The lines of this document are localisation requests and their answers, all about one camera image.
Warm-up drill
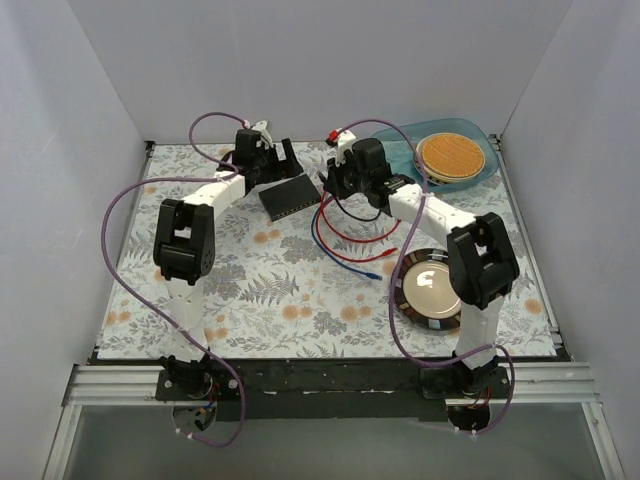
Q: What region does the red ethernet cable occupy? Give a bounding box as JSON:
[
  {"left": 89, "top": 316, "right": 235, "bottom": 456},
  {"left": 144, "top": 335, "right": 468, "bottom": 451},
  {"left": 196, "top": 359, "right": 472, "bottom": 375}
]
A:
[{"left": 316, "top": 197, "right": 406, "bottom": 265}]

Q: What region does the black ethernet cable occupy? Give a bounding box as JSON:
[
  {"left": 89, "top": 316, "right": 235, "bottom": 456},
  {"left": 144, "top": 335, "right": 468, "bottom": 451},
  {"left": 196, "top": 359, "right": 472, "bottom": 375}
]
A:
[{"left": 317, "top": 191, "right": 396, "bottom": 223}]

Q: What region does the black network switch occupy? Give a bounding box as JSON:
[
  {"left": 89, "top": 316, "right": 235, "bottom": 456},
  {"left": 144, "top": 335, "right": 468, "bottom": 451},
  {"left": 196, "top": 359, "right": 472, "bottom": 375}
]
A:
[{"left": 258, "top": 174, "right": 320, "bottom": 222}]

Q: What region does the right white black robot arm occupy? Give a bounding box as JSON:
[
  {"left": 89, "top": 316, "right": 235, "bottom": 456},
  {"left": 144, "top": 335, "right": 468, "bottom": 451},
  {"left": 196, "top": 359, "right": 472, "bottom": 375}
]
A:
[{"left": 321, "top": 131, "right": 520, "bottom": 398}]

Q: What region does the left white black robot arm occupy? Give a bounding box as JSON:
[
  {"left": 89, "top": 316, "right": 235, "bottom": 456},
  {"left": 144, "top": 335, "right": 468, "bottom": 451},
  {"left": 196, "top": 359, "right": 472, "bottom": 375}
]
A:
[{"left": 153, "top": 120, "right": 302, "bottom": 400}]

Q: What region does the blue plastic container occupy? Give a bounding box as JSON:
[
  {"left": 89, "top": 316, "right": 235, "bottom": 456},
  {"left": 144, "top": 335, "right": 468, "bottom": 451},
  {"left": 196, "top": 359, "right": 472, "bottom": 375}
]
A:
[{"left": 373, "top": 118, "right": 499, "bottom": 193}]

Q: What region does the orange woven round coaster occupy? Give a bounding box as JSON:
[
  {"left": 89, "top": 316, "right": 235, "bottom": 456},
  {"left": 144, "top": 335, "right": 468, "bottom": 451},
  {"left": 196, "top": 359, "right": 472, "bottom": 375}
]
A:
[{"left": 417, "top": 132, "right": 486, "bottom": 184}]

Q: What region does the dark rimmed beige plate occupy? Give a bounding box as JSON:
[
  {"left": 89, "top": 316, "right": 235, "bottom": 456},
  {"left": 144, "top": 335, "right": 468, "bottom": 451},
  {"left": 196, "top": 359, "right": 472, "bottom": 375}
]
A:
[{"left": 394, "top": 248, "right": 462, "bottom": 332}]

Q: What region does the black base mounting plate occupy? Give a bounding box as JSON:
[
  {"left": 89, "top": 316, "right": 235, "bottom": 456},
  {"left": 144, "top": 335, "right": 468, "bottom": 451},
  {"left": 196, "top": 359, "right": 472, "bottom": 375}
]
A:
[{"left": 155, "top": 357, "right": 511, "bottom": 421}]

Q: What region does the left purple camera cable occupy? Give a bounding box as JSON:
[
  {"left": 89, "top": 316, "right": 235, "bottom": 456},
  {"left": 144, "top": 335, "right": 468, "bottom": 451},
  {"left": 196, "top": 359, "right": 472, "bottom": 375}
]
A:
[{"left": 101, "top": 112, "right": 252, "bottom": 448}]

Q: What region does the purple camera cable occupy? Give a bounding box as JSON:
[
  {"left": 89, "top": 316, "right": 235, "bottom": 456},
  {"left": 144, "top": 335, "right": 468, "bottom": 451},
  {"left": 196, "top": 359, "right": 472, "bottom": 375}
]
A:
[
  {"left": 337, "top": 118, "right": 513, "bottom": 436},
  {"left": 101, "top": 112, "right": 252, "bottom": 448}
]

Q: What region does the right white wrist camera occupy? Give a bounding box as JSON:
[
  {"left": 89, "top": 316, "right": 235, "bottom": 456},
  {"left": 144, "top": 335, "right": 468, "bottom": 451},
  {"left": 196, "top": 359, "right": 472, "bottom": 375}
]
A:
[{"left": 325, "top": 130, "right": 357, "bottom": 167}]

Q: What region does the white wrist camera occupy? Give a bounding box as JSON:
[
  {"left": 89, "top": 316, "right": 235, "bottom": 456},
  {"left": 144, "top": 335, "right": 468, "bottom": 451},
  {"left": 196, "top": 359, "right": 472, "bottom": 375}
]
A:
[
  {"left": 325, "top": 130, "right": 357, "bottom": 167},
  {"left": 242, "top": 119, "right": 274, "bottom": 150}
]

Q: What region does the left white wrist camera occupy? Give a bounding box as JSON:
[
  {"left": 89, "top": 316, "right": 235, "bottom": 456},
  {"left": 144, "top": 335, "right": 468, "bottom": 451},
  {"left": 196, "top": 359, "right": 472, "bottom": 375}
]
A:
[{"left": 242, "top": 119, "right": 274, "bottom": 150}]

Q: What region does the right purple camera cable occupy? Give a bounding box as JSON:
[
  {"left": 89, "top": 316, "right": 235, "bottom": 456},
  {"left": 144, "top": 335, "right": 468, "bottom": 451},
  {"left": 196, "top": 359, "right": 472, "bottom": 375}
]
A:
[{"left": 337, "top": 118, "right": 513, "bottom": 436}]

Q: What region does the blue ethernet cable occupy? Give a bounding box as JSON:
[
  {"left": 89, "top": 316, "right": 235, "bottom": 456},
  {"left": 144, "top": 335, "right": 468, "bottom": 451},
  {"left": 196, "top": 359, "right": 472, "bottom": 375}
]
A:
[{"left": 310, "top": 204, "right": 383, "bottom": 282}]

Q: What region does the aluminium frame rail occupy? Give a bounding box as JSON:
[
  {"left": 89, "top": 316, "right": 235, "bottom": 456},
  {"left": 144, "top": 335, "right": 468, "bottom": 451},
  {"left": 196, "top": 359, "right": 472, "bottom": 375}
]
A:
[{"left": 62, "top": 362, "right": 600, "bottom": 406}]

